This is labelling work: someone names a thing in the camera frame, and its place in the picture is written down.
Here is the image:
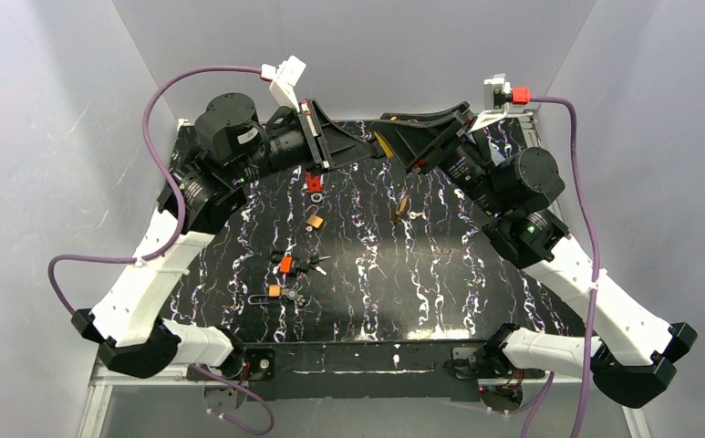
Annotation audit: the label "yellow padlock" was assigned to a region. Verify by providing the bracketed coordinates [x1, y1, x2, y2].
[374, 131, 394, 159]

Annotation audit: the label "large brass padlock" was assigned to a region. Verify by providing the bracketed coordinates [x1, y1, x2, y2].
[393, 194, 409, 223]

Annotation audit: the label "small brass padlock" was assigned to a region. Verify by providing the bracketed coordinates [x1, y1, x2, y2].
[306, 208, 326, 233]

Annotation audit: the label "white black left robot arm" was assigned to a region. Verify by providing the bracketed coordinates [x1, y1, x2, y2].
[72, 92, 383, 379]

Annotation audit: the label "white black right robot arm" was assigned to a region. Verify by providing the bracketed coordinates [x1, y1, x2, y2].
[371, 103, 697, 408]

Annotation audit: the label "clear plastic screw box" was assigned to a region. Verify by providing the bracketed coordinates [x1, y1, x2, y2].
[477, 135, 508, 168]

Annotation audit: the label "black head keys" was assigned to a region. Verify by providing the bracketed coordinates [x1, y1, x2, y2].
[296, 255, 329, 276]

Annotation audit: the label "orange black padlock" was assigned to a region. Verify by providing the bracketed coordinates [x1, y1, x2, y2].
[269, 250, 300, 276]

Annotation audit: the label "long shackle orange padlock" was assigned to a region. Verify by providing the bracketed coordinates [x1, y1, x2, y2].
[247, 285, 282, 306]

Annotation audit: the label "red handled adjustable wrench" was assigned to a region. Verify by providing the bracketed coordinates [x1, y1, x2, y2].
[306, 172, 324, 203]

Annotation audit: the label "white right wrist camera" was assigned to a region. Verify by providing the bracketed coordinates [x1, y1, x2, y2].
[469, 73, 531, 132]

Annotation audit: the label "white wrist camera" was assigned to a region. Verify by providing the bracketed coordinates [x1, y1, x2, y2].
[260, 56, 306, 110]
[469, 73, 531, 132]

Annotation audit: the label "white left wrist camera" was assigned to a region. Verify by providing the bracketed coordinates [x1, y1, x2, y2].
[260, 56, 306, 110]

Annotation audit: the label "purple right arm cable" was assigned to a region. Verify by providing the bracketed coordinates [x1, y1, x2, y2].
[518, 96, 602, 438]

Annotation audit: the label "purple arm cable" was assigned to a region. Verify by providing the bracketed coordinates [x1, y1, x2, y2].
[518, 96, 602, 438]
[47, 65, 275, 437]

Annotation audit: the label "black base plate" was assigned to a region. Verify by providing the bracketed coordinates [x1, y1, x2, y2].
[185, 341, 546, 402]

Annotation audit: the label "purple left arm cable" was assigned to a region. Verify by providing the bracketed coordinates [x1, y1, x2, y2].
[47, 65, 275, 437]

